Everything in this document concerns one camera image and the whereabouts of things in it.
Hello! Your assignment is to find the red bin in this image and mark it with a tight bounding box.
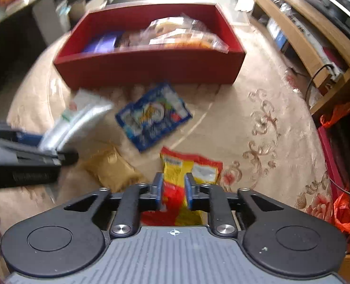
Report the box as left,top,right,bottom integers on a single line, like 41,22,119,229
316,126,350,202

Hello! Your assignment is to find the gold snack packet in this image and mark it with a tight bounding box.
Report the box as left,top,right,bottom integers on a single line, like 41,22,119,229
83,146,147,194

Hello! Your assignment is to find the dark curved counter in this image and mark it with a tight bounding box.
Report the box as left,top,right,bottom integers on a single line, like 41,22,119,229
0,0,84,62

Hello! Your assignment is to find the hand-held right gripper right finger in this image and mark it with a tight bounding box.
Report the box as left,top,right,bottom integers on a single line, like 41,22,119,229
184,172,285,239

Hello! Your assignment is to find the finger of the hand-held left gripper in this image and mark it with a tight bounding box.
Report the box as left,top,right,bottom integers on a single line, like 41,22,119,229
0,140,79,168
0,120,44,148

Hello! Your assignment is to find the white paper bag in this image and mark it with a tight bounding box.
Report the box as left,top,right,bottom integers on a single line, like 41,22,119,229
234,0,255,12

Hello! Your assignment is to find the blue printed snack packet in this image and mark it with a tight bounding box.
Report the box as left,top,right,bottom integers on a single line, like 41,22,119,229
115,82,193,153

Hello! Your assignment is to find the wooden shelf unit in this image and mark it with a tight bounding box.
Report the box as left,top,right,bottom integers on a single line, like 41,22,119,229
228,0,350,116

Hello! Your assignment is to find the black cable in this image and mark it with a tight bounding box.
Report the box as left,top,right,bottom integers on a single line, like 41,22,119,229
304,63,335,101

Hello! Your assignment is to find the brown cardboard carton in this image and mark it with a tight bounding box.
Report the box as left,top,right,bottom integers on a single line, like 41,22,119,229
69,0,106,21

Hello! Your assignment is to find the yellow red snack packet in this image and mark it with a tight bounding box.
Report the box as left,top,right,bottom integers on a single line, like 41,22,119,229
141,146,223,227

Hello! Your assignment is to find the red cardboard box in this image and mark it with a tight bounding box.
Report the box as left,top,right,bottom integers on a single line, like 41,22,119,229
53,2,246,91

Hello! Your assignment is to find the white grey snack packet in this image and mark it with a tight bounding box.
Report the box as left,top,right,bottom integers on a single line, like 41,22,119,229
39,88,115,154

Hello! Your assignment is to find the clear bag of orange snacks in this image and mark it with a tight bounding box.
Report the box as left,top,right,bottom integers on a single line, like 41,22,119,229
163,32,230,54

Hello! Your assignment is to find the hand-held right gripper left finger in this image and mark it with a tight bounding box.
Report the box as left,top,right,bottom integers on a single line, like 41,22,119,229
63,172,164,239

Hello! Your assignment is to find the orange plastic bag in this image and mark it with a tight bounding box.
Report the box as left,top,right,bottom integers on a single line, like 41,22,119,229
320,101,350,234

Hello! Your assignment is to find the purple blue snack packet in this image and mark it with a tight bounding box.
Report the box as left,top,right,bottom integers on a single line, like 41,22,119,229
83,31,124,53

